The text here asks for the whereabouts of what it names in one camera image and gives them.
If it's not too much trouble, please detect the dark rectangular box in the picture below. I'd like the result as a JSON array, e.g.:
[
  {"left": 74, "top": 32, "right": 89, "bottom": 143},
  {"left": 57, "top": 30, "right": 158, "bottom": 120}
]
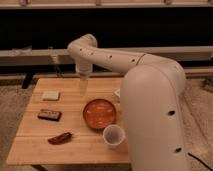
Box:
[{"left": 38, "top": 109, "right": 61, "bottom": 121}]

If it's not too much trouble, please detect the wooden table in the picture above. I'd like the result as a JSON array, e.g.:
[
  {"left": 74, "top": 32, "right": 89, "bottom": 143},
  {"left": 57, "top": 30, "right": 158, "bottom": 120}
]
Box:
[{"left": 7, "top": 78, "right": 129, "bottom": 165}]

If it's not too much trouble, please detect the long grey bench rail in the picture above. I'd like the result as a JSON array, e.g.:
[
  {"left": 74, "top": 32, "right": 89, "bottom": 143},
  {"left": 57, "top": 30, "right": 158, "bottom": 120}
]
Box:
[{"left": 0, "top": 46, "right": 213, "bottom": 77}]

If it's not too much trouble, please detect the brown chocolate bar wrapper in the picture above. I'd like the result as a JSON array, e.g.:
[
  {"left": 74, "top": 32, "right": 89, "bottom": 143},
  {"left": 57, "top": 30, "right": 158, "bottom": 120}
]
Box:
[{"left": 48, "top": 132, "right": 72, "bottom": 145}]

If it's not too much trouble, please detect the orange bowl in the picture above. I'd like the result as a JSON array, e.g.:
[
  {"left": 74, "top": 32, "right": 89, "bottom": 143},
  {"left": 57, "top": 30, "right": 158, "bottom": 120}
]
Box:
[{"left": 83, "top": 99, "right": 117, "bottom": 130}]

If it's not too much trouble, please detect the white plastic cup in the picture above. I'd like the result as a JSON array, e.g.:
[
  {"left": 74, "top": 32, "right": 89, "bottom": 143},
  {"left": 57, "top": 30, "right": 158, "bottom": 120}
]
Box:
[{"left": 102, "top": 124, "right": 126, "bottom": 148}]

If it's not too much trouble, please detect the white sponge block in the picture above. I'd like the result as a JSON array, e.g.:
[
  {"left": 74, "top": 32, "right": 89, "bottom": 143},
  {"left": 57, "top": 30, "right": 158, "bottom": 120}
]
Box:
[{"left": 42, "top": 91, "right": 60, "bottom": 101}]

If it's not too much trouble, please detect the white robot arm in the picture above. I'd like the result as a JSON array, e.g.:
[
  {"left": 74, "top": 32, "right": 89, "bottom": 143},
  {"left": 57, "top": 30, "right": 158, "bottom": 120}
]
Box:
[{"left": 68, "top": 34, "right": 191, "bottom": 171}]

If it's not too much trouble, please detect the white bottle lying down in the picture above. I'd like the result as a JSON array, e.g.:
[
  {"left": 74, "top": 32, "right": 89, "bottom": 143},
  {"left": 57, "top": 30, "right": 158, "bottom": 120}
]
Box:
[{"left": 114, "top": 89, "right": 120, "bottom": 99}]

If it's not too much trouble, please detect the black cable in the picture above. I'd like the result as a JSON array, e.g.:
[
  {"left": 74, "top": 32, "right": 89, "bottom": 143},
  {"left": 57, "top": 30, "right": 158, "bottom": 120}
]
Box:
[{"left": 187, "top": 152, "right": 213, "bottom": 171}]

